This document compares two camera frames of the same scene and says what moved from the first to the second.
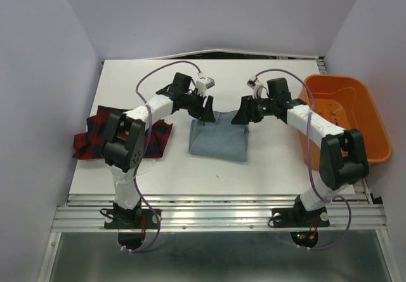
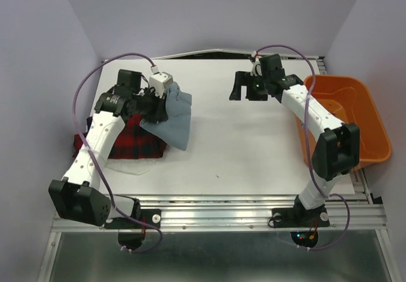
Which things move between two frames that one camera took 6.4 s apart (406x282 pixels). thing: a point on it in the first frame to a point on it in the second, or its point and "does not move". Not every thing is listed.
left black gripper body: [193, 103] to [150, 107]
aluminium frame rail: [220, 213] does not move
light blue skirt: [221, 139] to [174, 129]
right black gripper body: [258, 108] to [256, 87]
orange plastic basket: [347, 102] does not move
